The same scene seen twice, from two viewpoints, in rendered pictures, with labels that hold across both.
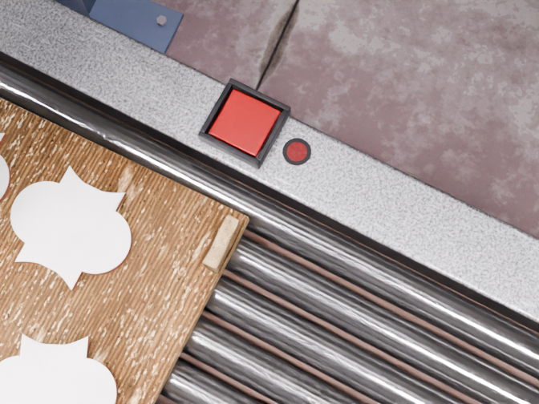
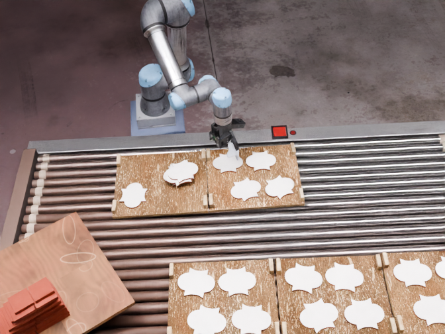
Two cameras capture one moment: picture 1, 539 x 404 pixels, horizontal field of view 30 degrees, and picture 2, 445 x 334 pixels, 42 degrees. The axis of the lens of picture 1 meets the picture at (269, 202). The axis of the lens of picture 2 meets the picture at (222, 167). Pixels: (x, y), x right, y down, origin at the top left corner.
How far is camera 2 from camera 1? 197 cm
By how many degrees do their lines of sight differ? 29
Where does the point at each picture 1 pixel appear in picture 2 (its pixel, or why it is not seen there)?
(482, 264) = (342, 133)
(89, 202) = (261, 155)
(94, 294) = (274, 169)
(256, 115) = (281, 129)
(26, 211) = (249, 162)
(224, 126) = (276, 133)
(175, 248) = (283, 155)
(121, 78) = (247, 137)
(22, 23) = not seen: hidden behind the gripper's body
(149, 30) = not seen: hidden behind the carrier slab
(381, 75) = not seen: hidden behind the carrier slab
